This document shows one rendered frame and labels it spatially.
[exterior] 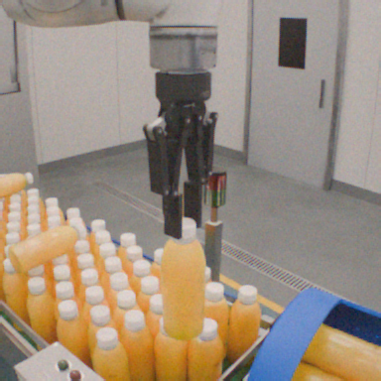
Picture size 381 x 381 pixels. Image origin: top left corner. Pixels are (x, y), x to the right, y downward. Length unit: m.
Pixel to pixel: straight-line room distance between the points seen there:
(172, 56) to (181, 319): 0.40
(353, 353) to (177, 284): 0.30
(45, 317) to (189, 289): 0.45
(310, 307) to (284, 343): 0.08
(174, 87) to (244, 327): 0.58
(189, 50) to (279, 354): 0.44
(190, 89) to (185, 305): 0.33
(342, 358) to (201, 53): 0.49
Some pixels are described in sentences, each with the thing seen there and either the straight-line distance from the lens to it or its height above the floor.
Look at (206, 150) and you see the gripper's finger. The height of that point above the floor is 1.46.
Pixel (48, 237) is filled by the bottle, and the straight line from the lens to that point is 0.99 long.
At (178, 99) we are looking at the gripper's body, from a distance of 0.52.
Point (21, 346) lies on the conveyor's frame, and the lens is 1.12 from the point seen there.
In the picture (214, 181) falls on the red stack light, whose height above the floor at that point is 1.24.
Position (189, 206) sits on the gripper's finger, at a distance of 0.62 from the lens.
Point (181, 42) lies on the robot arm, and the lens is 0.50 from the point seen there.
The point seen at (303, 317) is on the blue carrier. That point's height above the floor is 1.23.
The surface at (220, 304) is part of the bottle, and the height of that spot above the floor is 1.07.
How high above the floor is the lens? 1.63
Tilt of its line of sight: 23 degrees down
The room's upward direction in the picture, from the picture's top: straight up
